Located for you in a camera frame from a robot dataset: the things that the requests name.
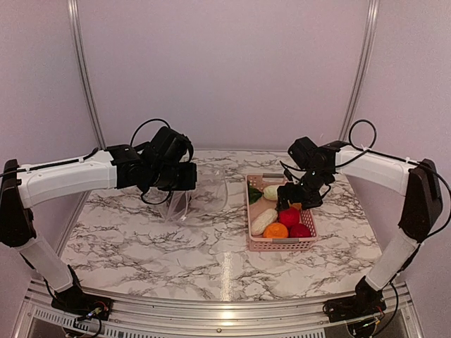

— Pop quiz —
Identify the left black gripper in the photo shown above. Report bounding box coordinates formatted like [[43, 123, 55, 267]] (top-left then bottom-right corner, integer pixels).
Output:
[[149, 161, 197, 190]]

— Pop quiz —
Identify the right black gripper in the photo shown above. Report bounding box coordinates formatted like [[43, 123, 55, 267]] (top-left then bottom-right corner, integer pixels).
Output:
[[278, 168, 331, 211]]

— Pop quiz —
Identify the white long toy vegetable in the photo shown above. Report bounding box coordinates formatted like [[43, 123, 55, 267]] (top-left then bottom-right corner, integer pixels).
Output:
[[263, 184, 279, 201]]

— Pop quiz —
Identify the yellow toy fruit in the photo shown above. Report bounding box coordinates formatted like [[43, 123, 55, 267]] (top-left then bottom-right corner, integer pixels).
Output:
[[289, 202, 302, 211]]

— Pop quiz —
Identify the beige toy food piece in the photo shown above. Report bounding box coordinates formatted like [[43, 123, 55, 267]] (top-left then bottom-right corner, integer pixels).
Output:
[[249, 197, 277, 219]]

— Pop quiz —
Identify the bright red toy fruit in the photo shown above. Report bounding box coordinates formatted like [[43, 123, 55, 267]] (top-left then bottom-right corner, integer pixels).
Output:
[[278, 208, 300, 229]]

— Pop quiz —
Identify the white toy bun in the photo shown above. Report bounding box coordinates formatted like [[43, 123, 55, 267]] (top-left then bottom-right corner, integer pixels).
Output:
[[251, 208, 278, 236]]

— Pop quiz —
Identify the pink plastic basket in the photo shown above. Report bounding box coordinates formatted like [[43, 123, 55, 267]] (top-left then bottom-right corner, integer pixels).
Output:
[[245, 174, 319, 252]]

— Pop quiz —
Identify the clear zip top bag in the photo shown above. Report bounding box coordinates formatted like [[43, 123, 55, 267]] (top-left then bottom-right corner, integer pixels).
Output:
[[155, 165, 228, 224]]

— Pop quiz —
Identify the dark maroon toy food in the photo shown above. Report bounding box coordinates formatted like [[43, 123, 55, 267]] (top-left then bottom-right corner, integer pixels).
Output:
[[168, 193, 192, 217]]

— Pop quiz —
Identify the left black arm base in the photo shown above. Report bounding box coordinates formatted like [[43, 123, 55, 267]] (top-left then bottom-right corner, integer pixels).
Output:
[[51, 294, 113, 321]]

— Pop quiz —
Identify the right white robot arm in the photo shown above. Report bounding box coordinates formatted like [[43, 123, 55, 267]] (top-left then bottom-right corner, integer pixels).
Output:
[[278, 137, 445, 291]]

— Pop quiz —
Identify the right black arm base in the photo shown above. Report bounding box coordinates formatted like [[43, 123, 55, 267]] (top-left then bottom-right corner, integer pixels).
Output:
[[323, 296, 387, 323]]

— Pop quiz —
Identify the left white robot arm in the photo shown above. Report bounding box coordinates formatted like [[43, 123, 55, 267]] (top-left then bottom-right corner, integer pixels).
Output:
[[1, 143, 197, 313]]

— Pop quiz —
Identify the orange toy fruit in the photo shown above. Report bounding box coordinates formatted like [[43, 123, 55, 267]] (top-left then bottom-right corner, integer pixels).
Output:
[[263, 223, 289, 239]]

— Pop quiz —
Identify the dark red toy fruit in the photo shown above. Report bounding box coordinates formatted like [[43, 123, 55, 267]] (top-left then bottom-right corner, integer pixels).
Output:
[[289, 223, 311, 238]]

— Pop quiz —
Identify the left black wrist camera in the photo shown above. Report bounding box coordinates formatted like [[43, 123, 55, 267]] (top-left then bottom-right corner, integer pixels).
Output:
[[142, 127, 194, 165]]

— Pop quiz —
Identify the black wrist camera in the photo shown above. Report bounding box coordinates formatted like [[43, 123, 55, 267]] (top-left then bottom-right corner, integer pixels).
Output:
[[142, 127, 194, 165], [288, 137, 324, 169]]

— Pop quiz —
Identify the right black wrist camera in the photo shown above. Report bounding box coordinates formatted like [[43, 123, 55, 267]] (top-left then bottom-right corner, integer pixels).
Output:
[[288, 137, 324, 169]]

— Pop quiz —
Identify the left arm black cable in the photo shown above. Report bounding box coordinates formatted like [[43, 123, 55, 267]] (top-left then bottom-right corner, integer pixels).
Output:
[[0, 118, 172, 206]]

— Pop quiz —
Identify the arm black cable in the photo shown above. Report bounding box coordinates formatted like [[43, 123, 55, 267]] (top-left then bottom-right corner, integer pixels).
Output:
[[0, 118, 172, 206], [334, 119, 451, 240]]

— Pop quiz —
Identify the front aluminium frame rail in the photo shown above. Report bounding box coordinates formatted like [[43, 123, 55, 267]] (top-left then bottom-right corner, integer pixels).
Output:
[[13, 277, 424, 338]]

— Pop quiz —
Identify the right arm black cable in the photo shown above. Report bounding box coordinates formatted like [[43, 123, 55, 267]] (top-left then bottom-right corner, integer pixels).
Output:
[[334, 119, 451, 240]]

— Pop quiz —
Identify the left aluminium frame post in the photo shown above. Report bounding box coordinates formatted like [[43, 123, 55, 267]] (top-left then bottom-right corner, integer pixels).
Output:
[[67, 0, 106, 149]]

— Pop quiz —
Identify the aluminium frame post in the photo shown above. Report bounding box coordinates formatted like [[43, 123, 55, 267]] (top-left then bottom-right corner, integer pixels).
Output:
[[67, 0, 106, 149], [339, 0, 380, 141]]

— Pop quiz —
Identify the right aluminium frame post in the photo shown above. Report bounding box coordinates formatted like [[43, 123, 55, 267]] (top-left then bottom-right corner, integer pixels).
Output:
[[339, 0, 380, 141]]

